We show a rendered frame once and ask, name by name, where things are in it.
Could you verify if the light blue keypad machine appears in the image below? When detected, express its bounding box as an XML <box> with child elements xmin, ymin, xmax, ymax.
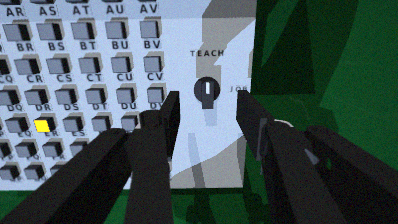
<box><xmin>0</xmin><ymin>0</ymin><xmax>257</xmax><ymax>190</ymax></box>

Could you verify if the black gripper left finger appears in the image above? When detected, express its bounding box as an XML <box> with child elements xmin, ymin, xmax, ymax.
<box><xmin>0</xmin><ymin>91</ymin><xmax>181</xmax><ymax>224</ymax></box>

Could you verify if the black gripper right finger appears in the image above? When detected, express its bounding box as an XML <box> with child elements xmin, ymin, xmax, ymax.
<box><xmin>236</xmin><ymin>90</ymin><xmax>398</xmax><ymax>224</ymax></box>

